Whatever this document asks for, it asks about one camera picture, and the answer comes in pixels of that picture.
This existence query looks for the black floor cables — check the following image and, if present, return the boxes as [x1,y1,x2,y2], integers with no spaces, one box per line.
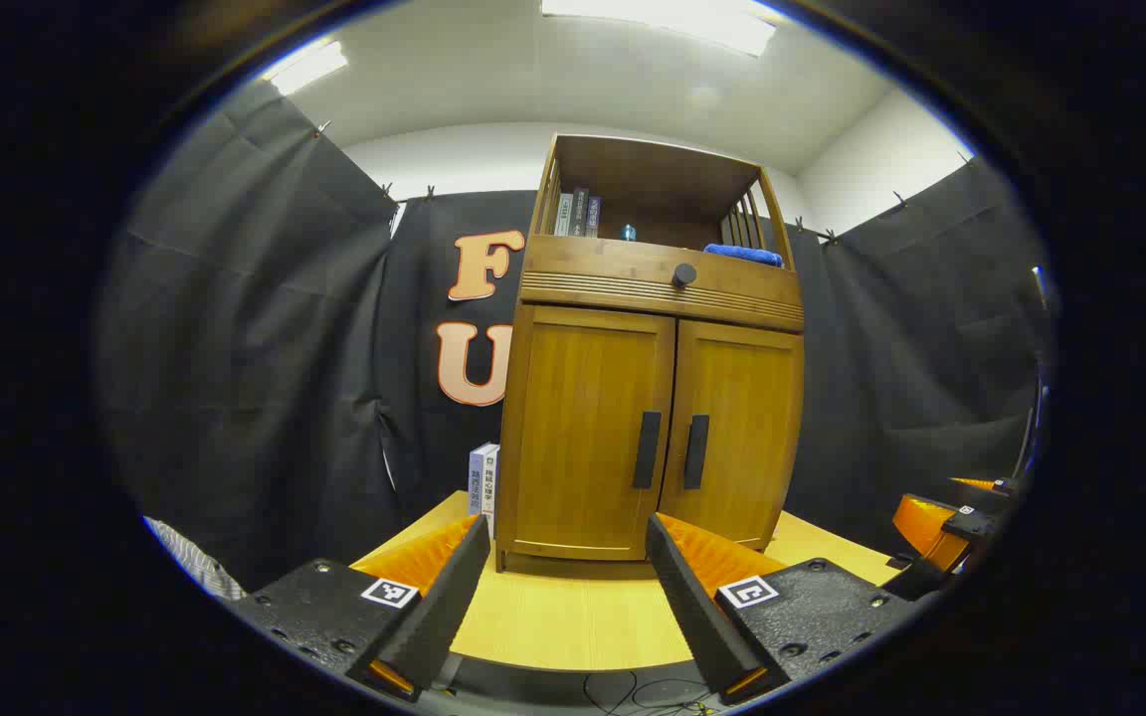
[583,671,723,716]

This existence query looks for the long ceiling light panel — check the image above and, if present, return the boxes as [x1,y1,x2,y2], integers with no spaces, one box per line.
[541,0,778,58]

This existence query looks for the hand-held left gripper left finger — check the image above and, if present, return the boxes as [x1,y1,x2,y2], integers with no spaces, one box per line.
[225,512,492,704]

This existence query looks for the wooden double-door shoe cabinet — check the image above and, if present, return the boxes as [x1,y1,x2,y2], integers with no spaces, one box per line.
[493,132,806,578]

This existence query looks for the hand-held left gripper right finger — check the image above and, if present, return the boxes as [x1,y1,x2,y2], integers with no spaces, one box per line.
[645,512,922,707]

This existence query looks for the black backdrop cloth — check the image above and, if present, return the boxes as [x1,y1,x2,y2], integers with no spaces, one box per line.
[95,80,1056,598]

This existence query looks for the person's striped shirt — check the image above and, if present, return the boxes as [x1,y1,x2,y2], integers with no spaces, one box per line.
[142,517,248,603]

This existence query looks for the wooden drawer with black knob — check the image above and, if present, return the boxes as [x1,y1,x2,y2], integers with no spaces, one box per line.
[518,234,806,332]

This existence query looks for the blue towel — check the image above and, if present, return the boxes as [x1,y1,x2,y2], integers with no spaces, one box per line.
[702,244,785,269]

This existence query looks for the white standing book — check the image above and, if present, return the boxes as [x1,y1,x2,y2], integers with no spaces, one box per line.
[481,445,501,538]

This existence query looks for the small ceiling light panel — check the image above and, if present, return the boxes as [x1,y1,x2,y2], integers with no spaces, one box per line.
[265,40,350,97]

